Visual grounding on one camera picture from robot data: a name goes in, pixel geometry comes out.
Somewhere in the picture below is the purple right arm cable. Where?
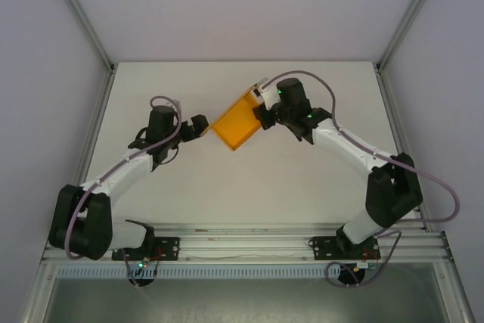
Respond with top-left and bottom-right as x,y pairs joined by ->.
262,70 -> 461,225

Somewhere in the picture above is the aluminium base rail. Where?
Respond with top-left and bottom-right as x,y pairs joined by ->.
40,222 -> 453,264

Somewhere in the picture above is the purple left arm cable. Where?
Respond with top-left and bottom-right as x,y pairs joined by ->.
66,95 -> 185,262

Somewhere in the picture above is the yellow paper box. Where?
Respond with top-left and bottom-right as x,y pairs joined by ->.
200,87 -> 265,153

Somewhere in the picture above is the aluminium side rail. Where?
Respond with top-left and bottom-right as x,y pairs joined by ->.
375,65 -> 433,233
71,65 -> 116,188

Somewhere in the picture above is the white slotted cable duct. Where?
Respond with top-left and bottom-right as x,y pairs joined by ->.
55,265 -> 379,280

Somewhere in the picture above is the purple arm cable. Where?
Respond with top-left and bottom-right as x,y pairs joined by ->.
66,95 -> 185,262
262,70 -> 461,225

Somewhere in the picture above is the short purple base cable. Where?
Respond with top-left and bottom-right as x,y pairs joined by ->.
123,249 -> 149,290

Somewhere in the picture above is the aluminium frame post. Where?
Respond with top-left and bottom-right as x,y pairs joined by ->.
375,0 -> 451,71
47,0 -> 115,71

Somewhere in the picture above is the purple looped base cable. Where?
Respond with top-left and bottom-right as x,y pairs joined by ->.
324,230 -> 402,288

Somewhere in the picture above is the grey metal panel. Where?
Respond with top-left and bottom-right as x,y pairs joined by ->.
37,277 -> 457,323

